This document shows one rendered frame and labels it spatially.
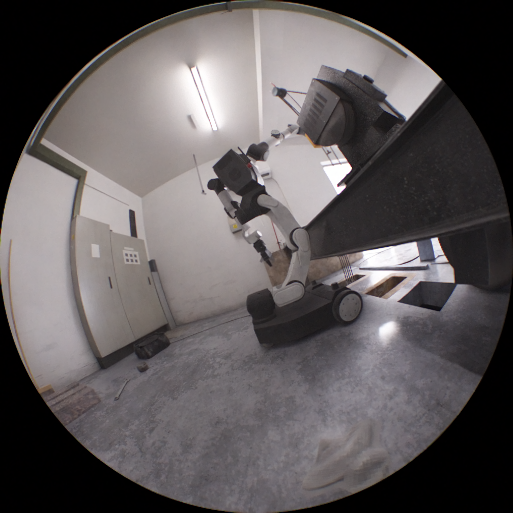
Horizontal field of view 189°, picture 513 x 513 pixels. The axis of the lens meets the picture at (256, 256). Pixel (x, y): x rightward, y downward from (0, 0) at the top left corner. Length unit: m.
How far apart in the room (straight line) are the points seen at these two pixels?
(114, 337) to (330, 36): 4.65
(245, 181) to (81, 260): 1.91
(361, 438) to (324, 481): 0.14
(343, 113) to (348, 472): 1.37
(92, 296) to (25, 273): 0.91
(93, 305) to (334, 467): 2.09
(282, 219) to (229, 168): 0.51
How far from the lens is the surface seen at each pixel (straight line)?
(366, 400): 0.59
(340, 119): 1.09
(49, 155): 2.83
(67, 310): 2.14
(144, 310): 2.50
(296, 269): 1.03
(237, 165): 1.11
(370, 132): 1.10
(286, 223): 1.06
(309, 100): 1.32
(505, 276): 0.98
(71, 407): 1.33
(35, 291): 2.10
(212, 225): 2.74
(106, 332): 2.05
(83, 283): 2.04
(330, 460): 0.49
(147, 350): 1.78
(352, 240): 0.80
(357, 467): 0.46
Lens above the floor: 0.50
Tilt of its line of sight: 5 degrees up
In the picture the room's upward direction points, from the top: 20 degrees counter-clockwise
